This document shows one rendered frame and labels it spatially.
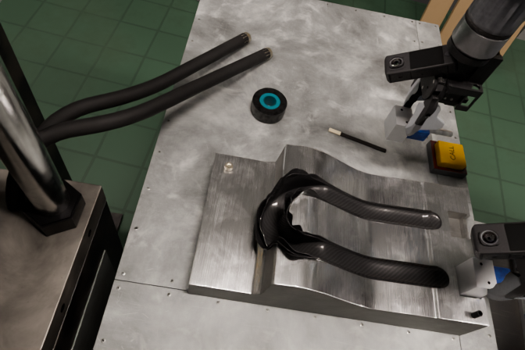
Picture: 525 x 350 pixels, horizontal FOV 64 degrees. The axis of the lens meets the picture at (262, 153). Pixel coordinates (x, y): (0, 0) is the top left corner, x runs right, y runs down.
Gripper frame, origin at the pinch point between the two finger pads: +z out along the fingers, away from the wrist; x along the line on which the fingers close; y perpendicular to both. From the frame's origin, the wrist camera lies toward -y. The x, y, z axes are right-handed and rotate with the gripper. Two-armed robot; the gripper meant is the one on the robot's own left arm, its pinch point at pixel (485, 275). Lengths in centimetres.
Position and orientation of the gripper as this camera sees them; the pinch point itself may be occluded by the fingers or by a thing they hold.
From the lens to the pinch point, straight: 81.7
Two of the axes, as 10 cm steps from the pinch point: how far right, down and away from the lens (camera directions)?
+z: -1.6, 5.3, 8.3
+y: 9.8, 1.8, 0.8
